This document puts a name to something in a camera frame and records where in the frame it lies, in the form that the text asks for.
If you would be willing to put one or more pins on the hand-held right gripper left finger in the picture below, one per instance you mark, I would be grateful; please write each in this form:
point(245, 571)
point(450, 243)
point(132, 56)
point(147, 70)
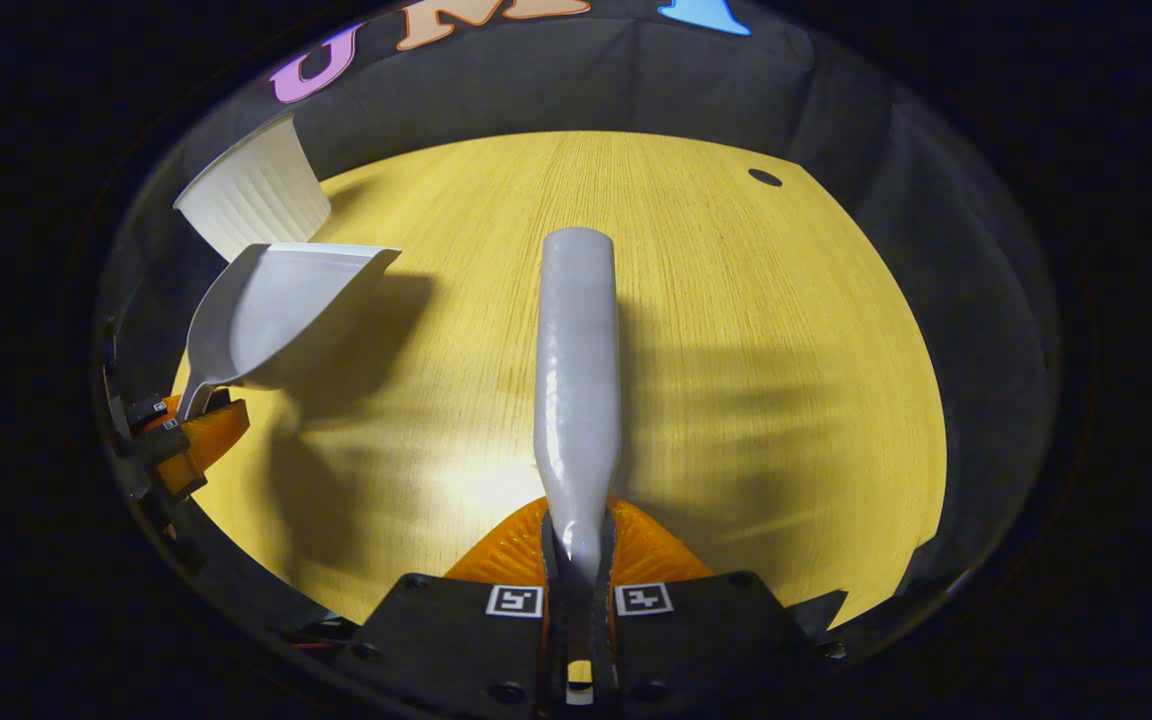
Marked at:
point(446, 640)

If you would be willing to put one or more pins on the wooden desktop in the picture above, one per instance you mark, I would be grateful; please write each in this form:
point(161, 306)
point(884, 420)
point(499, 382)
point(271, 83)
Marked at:
point(756, 350)

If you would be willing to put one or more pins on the grey plastic dustpan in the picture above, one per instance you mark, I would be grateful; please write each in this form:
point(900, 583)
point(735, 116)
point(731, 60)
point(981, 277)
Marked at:
point(276, 310)

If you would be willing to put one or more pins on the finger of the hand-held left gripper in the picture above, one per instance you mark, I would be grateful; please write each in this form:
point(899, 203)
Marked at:
point(206, 440)
point(156, 412)

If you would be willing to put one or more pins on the small grey broom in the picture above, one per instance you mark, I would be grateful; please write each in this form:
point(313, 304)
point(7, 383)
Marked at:
point(576, 380)

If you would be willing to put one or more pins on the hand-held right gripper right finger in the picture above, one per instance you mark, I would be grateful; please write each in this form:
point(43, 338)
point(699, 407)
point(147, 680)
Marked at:
point(716, 640)

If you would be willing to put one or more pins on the white ribbed garbage bin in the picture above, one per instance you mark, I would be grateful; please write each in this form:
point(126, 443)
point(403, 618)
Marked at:
point(256, 195)

